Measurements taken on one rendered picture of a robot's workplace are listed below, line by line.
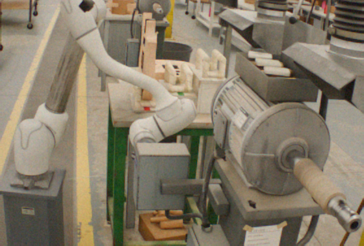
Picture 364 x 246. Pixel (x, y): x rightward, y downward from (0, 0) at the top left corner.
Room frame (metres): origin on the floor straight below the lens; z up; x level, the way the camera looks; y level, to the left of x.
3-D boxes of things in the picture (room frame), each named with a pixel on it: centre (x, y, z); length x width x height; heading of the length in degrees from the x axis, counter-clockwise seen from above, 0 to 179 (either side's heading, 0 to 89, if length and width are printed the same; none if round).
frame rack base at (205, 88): (2.49, -0.11, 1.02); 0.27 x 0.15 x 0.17; 13
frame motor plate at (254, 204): (1.27, -0.26, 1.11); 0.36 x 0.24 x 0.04; 13
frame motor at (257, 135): (1.34, -0.24, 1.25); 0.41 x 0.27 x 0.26; 13
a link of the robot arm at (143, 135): (1.79, 0.13, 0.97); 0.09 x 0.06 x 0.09; 103
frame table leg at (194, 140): (2.82, -0.09, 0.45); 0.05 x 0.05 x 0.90; 13
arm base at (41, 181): (1.87, 0.65, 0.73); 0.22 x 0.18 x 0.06; 5
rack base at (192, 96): (2.46, 0.04, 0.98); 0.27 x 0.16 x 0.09; 13
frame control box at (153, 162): (1.37, 0.01, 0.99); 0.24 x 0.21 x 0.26; 13
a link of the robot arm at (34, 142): (1.90, 0.65, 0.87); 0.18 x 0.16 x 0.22; 174
